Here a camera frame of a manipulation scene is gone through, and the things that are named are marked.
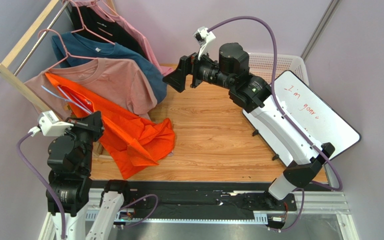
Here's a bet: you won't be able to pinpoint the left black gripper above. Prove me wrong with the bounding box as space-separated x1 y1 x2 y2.
60 109 104 174

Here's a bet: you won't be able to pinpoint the light blue wire hanger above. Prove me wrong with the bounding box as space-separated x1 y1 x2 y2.
41 85 92 115

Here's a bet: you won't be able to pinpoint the orange t-shirt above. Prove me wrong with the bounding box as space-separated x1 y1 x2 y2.
45 73 176 180

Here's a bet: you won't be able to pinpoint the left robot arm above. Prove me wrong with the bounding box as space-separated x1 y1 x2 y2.
44 111 130 240

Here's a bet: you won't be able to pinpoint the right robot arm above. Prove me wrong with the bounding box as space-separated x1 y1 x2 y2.
163 42 335 201

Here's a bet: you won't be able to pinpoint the mauve pixel-print t-shirt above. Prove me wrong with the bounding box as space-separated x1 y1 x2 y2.
25 58 157 120

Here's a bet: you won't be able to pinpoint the pink hanger on blue shirt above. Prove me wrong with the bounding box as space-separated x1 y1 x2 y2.
37 28 97 72

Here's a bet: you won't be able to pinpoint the blue t-shirt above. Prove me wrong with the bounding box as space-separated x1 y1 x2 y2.
51 32 167 103

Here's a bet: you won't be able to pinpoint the pink hanger on black shirt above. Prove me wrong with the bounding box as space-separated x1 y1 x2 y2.
61 0 116 46

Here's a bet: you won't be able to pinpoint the pink t-shirt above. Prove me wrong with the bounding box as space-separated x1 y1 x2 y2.
76 0 174 76

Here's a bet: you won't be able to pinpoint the black t-shirt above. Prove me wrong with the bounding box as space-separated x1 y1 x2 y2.
70 6 146 59

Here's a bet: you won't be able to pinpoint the white plastic basket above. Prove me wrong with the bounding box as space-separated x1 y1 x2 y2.
248 52 309 85

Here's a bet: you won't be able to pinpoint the metal rack rod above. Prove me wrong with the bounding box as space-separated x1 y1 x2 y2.
13 0 69 76

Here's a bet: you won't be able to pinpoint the whiteboard with red writing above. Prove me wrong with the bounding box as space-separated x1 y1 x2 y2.
241 69 362 174

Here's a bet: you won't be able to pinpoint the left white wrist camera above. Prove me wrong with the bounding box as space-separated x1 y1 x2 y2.
28 110 74 137

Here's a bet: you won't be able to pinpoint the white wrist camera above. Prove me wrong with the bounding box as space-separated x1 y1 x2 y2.
28 110 74 137
193 26 216 60

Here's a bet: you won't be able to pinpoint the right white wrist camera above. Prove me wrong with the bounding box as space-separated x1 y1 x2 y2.
193 26 216 60

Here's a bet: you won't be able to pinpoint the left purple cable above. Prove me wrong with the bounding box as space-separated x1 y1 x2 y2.
16 131 160 240

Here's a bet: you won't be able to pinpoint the purple cable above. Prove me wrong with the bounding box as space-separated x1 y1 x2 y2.
16 131 160 240
206 15 344 233

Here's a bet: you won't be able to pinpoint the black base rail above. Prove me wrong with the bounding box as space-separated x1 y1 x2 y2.
88 180 332 221

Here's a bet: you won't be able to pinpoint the wooden clothes rack frame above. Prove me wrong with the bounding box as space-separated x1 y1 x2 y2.
0 0 75 112

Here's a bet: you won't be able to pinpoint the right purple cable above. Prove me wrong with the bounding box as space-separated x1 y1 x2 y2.
206 15 344 233

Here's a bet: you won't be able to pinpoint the aluminium mounting frame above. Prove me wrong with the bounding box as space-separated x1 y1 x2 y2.
38 187 359 240

